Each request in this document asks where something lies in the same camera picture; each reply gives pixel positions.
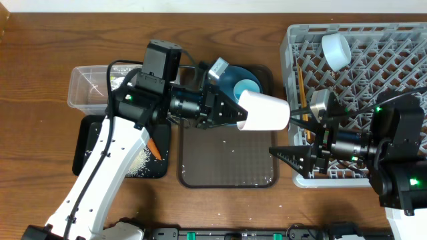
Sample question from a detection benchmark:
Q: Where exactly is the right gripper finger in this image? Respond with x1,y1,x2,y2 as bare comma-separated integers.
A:
290,107,326,132
269,145,317,179

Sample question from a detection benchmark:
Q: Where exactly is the pink cup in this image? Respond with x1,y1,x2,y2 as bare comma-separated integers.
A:
236,90,290,131

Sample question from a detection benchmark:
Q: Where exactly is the orange carrot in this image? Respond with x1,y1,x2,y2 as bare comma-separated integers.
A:
147,138,162,161

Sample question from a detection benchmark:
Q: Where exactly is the light blue bowl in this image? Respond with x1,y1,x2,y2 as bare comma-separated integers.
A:
322,33,351,71

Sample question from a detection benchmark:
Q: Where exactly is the pile of rice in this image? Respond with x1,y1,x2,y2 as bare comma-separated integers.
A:
126,147,169,179

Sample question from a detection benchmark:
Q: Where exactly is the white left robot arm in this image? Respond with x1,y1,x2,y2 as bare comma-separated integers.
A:
22,85,248,239

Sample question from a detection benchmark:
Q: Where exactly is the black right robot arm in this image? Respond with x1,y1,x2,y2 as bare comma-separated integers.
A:
269,89,426,239

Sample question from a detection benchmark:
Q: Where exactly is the grey dishwasher rack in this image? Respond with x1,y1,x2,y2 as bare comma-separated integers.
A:
280,23,426,188

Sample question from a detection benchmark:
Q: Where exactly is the light blue cup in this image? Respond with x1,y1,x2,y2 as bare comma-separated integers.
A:
233,79,260,103

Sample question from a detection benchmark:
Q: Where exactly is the dark blue plate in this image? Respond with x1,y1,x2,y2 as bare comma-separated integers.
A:
207,65,264,102

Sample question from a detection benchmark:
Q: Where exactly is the brown serving tray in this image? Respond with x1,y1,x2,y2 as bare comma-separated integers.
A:
177,64,280,189

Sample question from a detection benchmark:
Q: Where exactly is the black plastic tray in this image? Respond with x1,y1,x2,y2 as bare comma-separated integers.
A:
72,115,171,176

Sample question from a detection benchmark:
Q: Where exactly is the clear plastic bin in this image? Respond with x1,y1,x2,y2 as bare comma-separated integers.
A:
67,64,141,115

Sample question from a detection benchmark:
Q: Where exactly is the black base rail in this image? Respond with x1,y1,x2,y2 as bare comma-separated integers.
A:
143,226,394,240

